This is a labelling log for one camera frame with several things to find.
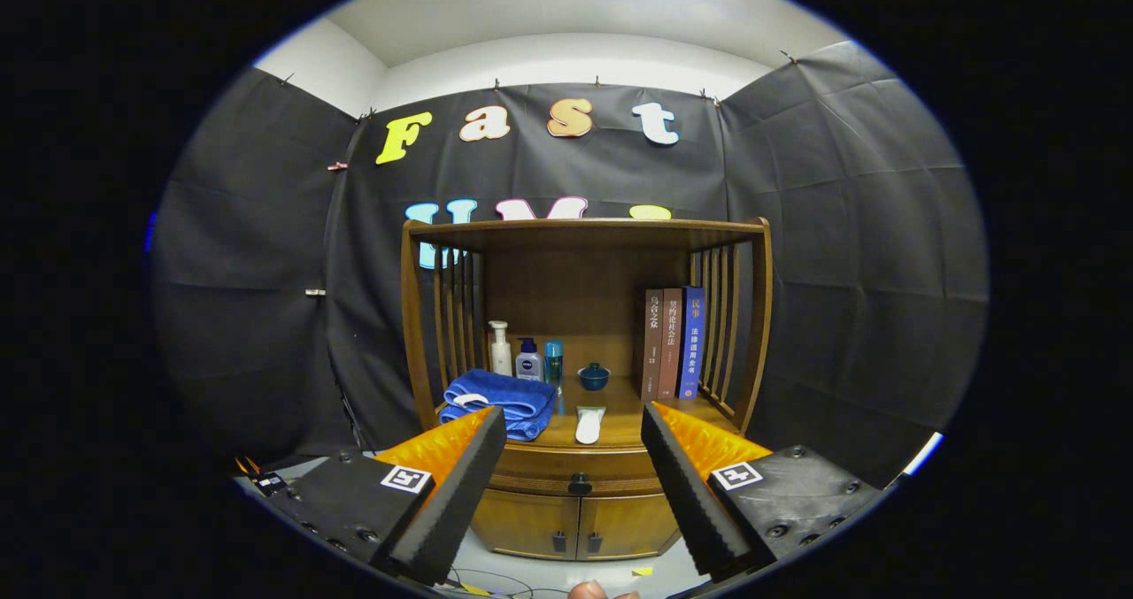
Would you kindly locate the white pump bottle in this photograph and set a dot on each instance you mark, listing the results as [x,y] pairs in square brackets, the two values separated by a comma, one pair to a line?
[501,356]

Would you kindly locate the tall teal bottle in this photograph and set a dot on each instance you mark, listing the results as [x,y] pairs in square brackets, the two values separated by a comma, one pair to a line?
[554,364]

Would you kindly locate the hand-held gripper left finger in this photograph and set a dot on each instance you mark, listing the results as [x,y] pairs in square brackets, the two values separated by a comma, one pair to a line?
[460,500]

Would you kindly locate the blue folded towel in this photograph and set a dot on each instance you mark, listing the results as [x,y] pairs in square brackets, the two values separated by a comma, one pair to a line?
[504,395]

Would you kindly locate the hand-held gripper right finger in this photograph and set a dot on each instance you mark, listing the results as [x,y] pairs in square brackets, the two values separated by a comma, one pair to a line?
[686,495]

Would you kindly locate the white bottle with blue cap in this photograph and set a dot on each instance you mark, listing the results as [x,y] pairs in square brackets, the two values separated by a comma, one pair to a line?
[529,364]

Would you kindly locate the dark brown book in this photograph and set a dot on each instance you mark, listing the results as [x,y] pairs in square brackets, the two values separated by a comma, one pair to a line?
[651,342]

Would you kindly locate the wooden cabinet door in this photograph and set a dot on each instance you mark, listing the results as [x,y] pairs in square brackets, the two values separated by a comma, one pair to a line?
[522,524]
[628,524]

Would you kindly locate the wooden cabinet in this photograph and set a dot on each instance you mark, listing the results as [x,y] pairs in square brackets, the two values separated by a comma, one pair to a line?
[575,263]

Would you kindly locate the black backdrop cloth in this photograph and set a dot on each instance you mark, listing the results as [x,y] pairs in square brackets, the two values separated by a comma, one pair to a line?
[841,227]

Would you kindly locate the blue book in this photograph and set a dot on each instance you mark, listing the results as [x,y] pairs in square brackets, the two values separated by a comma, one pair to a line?
[691,342]

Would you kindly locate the wooden drawer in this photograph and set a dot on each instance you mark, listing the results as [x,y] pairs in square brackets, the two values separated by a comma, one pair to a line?
[611,471]

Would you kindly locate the wooden countertop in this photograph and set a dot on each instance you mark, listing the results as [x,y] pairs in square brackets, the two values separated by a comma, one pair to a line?
[620,422]

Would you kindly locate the reddish brown book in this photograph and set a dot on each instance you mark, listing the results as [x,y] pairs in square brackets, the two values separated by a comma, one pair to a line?
[670,342]

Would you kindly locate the white tube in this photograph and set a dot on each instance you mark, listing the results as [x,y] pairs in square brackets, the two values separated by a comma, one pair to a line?
[589,426]

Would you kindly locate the blue lidded ceramic cup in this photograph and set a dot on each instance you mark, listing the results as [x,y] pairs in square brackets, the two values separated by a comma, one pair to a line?
[594,378]

